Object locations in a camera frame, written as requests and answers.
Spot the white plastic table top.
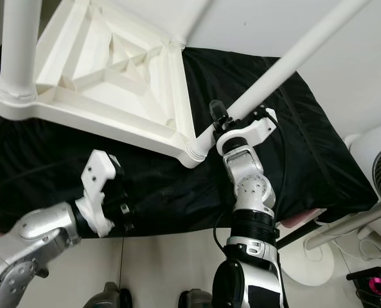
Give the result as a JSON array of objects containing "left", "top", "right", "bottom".
[{"left": 0, "top": 0, "right": 202, "bottom": 170}]

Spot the black cloth table cover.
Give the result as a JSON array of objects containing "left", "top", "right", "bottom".
[{"left": 0, "top": 46, "right": 381, "bottom": 233}]

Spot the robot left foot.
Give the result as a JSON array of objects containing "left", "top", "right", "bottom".
[{"left": 91, "top": 282, "right": 134, "bottom": 308}]

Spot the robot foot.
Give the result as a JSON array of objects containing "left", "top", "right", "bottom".
[
  {"left": 91, "top": 282, "right": 134, "bottom": 308},
  {"left": 181, "top": 289, "right": 224, "bottom": 308}
]

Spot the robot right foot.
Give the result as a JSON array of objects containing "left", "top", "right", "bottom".
[{"left": 181, "top": 289, "right": 224, "bottom": 308}]

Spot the white standing fan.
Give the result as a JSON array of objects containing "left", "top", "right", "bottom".
[{"left": 277, "top": 125, "right": 381, "bottom": 287}]

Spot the pink and black hair dryer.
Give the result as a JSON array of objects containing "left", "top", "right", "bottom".
[{"left": 348, "top": 269, "right": 381, "bottom": 302}]

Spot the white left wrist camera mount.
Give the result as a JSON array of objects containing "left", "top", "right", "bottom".
[{"left": 76, "top": 150, "right": 121, "bottom": 235}]

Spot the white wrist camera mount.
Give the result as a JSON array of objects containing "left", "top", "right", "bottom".
[
  {"left": 216, "top": 108, "right": 278, "bottom": 155},
  {"left": 76, "top": 150, "right": 121, "bottom": 235}
]

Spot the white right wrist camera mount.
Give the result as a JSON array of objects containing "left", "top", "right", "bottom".
[{"left": 216, "top": 108, "right": 278, "bottom": 155}]

